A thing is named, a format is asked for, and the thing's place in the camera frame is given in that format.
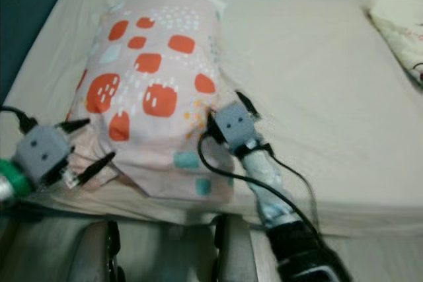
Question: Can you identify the cream sheeted mattress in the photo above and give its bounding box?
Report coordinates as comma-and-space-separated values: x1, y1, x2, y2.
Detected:
3, 0, 423, 236

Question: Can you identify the robot right leg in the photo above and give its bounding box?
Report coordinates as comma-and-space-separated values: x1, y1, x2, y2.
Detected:
215, 215, 262, 282

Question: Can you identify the pink orange spotted pillow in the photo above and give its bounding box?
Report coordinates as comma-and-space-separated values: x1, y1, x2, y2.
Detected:
69, 0, 239, 198

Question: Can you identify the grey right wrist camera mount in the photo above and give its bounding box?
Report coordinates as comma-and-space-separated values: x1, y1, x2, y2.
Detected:
213, 102, 262, 152

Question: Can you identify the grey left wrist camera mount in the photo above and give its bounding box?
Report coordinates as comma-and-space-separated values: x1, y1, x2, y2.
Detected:
15, 123, 73, 187

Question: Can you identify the cream cartoon print blanket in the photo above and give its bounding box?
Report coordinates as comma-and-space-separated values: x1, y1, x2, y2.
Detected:
367, 0, 423, 88

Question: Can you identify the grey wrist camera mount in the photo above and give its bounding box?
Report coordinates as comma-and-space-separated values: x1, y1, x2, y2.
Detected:
213, 102, 262, 152
15, 123, 73, 187

